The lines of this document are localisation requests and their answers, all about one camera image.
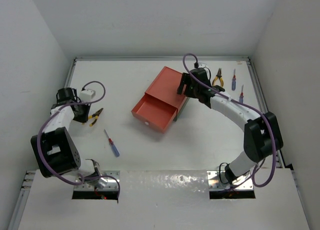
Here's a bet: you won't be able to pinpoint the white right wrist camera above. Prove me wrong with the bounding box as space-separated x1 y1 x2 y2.
193 62 208 68

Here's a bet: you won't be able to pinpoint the blue screwdriver right front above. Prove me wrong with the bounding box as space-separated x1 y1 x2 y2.
239 85 244 103

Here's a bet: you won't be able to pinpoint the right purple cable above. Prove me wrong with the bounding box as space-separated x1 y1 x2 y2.
182 53 278 188

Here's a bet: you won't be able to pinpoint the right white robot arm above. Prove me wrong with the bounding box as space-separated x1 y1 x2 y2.
177 68 284 185

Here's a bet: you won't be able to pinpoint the blue screwdriver far right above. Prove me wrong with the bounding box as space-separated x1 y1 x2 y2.
231 69 237 91

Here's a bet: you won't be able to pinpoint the blue screwdriver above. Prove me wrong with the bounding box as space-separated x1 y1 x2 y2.
231 69 237 91
103 129 120 158
239 85 244 103

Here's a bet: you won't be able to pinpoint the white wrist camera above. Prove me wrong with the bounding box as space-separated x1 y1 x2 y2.
193 62 208 68
78 89 96 102

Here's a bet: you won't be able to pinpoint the aluminium table frame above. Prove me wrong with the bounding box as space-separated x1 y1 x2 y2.
7 55 311 230

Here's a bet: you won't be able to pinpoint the yellow pliers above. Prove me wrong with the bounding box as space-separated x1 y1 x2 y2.
212 68 224 87
81 108 104 127

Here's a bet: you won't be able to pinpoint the metal base plate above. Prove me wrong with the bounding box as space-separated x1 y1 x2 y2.
73 171 120 191
207 170 255 191

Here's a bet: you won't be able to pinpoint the orange drawer box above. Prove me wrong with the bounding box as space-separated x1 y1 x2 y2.
131 66 188 133

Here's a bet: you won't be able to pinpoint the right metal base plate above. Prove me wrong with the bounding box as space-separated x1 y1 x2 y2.
207 170 255 191

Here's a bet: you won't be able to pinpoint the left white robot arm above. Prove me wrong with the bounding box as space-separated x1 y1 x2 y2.
30 87 101 182

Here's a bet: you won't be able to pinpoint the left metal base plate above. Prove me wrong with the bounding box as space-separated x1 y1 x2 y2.
73 171 120 191

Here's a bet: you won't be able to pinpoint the white front cover board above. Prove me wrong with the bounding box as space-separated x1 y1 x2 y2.
19 169 309 230

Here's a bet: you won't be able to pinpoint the blue screwdriver near left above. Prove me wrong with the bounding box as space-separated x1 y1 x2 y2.
103 129 120 158

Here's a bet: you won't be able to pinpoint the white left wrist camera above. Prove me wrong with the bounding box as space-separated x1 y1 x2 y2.
78 89 96 102

